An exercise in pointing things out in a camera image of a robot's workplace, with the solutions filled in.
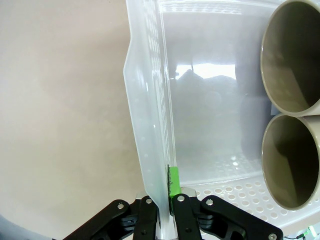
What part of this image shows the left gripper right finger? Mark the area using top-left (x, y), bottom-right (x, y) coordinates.
top-left (164, 163), bottom-right (285, 240)

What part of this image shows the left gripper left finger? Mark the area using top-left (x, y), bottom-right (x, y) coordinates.
top-left (59, 195), bottom-right (161, 240)

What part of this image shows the white perforated plastic basket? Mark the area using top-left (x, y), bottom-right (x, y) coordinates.
top-left (122, 0), bottom-right (320, 240)

